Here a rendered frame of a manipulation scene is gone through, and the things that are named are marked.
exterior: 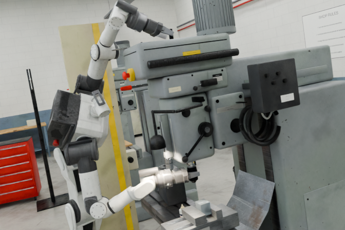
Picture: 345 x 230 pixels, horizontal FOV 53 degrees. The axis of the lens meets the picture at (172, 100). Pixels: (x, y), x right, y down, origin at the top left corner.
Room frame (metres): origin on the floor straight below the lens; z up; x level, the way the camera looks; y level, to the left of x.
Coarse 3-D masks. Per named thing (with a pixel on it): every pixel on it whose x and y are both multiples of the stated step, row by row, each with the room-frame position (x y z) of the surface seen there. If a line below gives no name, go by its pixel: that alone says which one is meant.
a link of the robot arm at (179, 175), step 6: (180, 168) 1.71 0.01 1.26; (162, 174) 1.64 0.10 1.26; (168, 174) 1.64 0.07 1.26; (174, 174) 1.64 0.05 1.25; (180, 174) 1.64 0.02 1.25; (186, 174) 1.63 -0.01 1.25; (168, 180) 1.63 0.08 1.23; (174, 180) 1.64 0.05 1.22; (180, 180) 1.64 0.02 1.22; (186, 180) 1.62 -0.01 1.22; (168, 186) 1.64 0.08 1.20
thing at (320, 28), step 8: (336, 8) 5.78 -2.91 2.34; (344, 8) 5.64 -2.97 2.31; (304, 16) 6.44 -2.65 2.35; (312, 16) 6.27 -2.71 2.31; (320, 16) 6.10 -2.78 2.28; (328, 16) 5.95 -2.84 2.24; (336, 16) 5.80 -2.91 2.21; (344, 16) 5.65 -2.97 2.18; (304, 24) 6.46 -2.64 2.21; (312, 24) 6.29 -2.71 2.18; (320, 24) 6.12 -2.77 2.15; (328, 24) 5.97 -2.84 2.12; (336, 24) 5.82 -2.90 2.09; (344, 24) 5.67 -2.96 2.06; (304, 32) 6.49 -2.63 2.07; (312, 32) 6.32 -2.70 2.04; (320, 32) 6.14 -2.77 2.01; (328, 32) 5.99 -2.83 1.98; (336, 32) 5.83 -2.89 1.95; (344, 32) 5.69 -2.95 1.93; (304, 40) 6.51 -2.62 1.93; (312, 40) 6.34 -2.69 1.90; (320, 40) 6.16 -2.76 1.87; (328, 40) 6.01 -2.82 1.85; (336, 40) 5.85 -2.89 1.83; (344, 40) 5.70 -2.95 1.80; (336, 48) 5.87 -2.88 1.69; (344, 48) 5.72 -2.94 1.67; (336, 56) 5.88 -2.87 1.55; (344, 56) 5.73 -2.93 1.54
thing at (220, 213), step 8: (216, 208) 1.60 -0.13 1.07; (224, 208) 1.68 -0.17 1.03; (208, 216) 1.62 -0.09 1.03; (216, 216) 1.57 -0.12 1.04; (224, 216) 1.59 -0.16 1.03; (232, 216) 1.60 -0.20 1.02; (168, 224) 1.59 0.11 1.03; (176, 224) 1.58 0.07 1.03; (184, 224) 1.57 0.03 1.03; (192, 224) 1.56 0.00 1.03; (208, 224) 1.55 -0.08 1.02; (216, 224) 1.57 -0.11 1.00; (224, 224) 1.58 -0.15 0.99; (232, 224) 1.60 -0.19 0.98
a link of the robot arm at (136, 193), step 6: (144, 180) 1.62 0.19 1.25; (150, 180) 1.61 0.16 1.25; (138, 186) 1.60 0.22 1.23; (144, 186) 1.60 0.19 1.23; (150, 186) 1.60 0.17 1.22; (132, 192) 1.60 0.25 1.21; (138, 192) 1.60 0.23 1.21; (144, 192) 1.60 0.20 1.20; (150, 192) 1.61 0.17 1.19; (132, 198) 1.62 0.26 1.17; (138, 198) 1.60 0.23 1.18
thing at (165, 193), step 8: (160, 168) 2.14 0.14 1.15; (176, 168) 2.06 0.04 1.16; (176, 184) 2.01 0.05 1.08; (160, 192) 2.17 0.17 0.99; (168, 192) 2.00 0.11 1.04; (176, 192) 2.01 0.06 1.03; (184, 192) 2.02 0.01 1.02; (168, 200) 2.00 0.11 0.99; (176, 200) 2.01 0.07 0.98; (184, 200) 2.02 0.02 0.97
